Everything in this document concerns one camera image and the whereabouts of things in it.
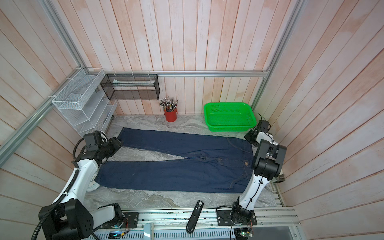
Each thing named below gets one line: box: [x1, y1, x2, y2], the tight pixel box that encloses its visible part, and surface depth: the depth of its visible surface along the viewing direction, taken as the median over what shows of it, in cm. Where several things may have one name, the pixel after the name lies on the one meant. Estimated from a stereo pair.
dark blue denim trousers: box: [94, 128, 255, 194], surface depth 95 cm
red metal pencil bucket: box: [165, 108, 178, 123], surface depth 119 cm
